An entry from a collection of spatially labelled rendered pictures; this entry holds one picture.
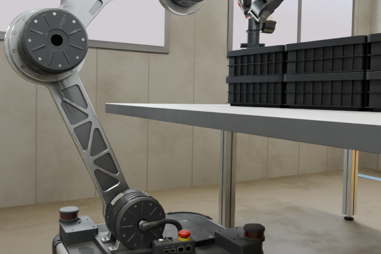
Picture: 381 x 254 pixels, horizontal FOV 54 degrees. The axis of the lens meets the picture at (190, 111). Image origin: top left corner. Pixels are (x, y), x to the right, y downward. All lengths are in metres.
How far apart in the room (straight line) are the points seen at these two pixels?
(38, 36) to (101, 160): 0.47
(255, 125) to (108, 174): 0.71
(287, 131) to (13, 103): 2.21
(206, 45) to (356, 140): 2.65
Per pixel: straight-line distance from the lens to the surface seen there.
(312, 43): 1.34
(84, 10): 1.28
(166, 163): 3.03
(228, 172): 1.87
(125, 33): 2.86
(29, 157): 2.73
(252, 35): 1.61
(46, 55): 1.10
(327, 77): 1.30
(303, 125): 0.66
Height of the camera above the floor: 0.73
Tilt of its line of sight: 2 degrees down
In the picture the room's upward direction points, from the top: 1 degrees clockwise
